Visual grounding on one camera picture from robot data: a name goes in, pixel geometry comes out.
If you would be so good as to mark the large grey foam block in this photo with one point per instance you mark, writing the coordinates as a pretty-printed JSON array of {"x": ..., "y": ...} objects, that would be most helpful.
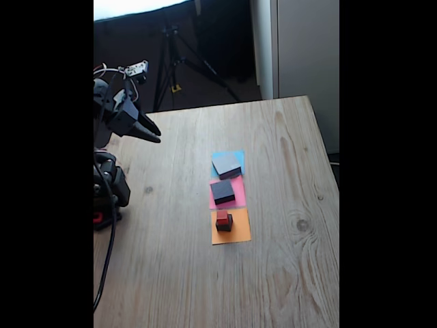
[{"x": 227, "y": 164}]

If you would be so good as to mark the medium dark foam block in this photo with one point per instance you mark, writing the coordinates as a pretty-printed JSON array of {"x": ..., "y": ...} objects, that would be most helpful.
[{"x": 222, "y": 192}]

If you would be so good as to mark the red cube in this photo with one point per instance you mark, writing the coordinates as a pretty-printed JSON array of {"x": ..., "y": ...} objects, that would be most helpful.
[{"x": 222, "y": 218}]

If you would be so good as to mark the small black foam block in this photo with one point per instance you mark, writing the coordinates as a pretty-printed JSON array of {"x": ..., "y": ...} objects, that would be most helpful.
[{"x": 228, "y": 225}]

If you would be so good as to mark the yellow tape marker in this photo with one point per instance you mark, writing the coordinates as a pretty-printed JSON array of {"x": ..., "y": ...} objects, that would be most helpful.
[{"x": 175, "y": 89}]

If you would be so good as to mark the black tripod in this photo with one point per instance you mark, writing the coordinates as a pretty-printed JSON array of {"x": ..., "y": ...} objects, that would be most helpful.
[{"x": 177, "y": 58}]

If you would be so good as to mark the blue paper sheet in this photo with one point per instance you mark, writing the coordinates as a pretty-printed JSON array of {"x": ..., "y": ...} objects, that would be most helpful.
[{"x": 240, "y": 155}]

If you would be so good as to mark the red and black table clamp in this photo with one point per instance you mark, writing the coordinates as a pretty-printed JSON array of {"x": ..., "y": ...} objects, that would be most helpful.
[{"x": 102, "y": 221}]

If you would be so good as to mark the pink paper sheet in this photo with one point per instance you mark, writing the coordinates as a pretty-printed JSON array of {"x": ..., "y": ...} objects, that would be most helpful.
[{"x": 240, "y": 194}]

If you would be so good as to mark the orange paper sheet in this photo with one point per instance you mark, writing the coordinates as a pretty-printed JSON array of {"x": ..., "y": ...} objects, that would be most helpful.
[{"x": 242, "y": 229}]

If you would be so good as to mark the white cabinet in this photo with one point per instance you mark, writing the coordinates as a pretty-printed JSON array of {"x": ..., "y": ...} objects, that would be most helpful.
[{"x": 307, "y": 51}]

